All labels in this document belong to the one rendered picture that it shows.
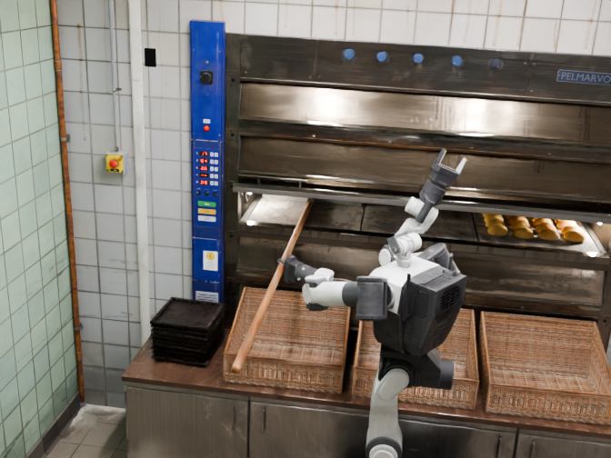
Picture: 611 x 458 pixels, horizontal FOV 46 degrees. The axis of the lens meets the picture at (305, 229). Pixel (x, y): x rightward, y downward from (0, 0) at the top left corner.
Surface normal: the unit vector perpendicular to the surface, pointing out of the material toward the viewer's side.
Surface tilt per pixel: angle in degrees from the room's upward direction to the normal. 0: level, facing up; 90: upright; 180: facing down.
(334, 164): 70
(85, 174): 90
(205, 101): 90
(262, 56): 90
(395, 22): 90
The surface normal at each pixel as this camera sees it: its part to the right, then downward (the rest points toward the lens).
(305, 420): -0.14, 0.34
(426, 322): -0.69, 0.22
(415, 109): -0.11, 0.00
